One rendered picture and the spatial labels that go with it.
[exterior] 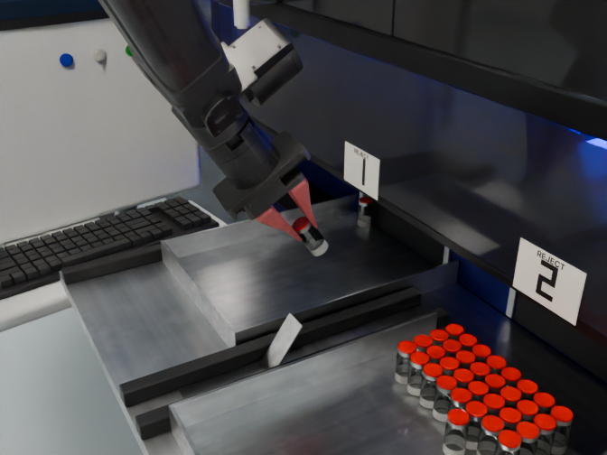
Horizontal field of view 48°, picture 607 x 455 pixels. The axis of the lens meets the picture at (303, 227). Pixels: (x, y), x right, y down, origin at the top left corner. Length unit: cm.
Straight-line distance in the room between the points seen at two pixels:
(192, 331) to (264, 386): 16
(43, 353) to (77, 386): 23
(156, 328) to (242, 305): 12
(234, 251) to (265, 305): 16
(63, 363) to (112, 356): 150
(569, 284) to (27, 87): 91
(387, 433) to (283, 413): 11
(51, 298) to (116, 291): 18
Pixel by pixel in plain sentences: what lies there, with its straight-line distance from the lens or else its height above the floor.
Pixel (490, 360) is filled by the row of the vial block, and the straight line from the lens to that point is 77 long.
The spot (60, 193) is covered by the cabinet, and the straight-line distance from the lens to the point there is 133.
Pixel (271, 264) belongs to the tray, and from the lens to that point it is 100.
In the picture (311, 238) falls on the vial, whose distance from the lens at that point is 75.
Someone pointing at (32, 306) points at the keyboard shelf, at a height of 80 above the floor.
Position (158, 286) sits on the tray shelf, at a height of 88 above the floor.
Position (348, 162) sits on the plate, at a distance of 99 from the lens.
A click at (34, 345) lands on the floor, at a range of 247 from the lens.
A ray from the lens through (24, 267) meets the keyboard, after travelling 119.
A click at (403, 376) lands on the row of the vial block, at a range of 78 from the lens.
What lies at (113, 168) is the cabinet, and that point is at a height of 90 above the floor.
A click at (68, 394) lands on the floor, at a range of 223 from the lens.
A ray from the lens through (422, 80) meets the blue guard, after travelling 83.
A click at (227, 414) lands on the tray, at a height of 88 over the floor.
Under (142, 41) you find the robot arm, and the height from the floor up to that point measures 129.
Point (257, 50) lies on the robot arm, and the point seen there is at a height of 125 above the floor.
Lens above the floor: 139
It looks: 27 degrees down
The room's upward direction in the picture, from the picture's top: straight up
